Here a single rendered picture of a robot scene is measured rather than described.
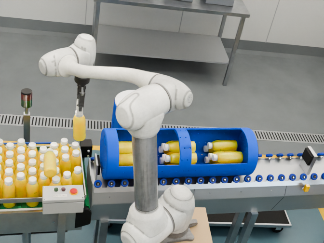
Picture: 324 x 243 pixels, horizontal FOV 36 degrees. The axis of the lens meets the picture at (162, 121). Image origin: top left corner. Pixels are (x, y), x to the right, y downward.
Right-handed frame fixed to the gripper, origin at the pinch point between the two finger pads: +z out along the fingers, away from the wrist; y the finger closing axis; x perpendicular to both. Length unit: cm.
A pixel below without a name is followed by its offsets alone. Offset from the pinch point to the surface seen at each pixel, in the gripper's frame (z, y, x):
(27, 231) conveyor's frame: 66, -24, 25
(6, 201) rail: 44, -22, 36
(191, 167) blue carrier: 30, -15, -63
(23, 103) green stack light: 23.2, 33.2, 27.5
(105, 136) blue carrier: 18.1, -1.3, -15.2
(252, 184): 47, -13, -106
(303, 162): 42, 0, -146
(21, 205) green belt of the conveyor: 56, -14, 28
